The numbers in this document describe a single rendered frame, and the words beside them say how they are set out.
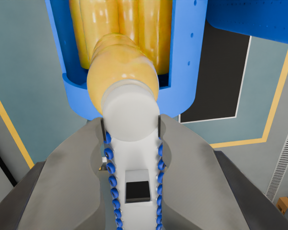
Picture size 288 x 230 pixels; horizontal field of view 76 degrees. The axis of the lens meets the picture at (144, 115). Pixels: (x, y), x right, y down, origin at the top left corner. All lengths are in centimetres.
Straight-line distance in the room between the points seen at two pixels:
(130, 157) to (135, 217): 42
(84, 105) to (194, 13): 22
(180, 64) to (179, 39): 4
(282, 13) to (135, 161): 72
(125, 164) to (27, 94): 125
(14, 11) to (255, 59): 185
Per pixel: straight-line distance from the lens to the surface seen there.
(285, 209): 334
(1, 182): 234
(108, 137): 65
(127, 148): 75
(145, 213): 108
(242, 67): 164
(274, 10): 83
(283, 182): 311
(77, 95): 34
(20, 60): 175
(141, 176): 80
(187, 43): 31
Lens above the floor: 150
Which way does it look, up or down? 60 degrees down
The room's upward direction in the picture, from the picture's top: 172 degrees clockwise
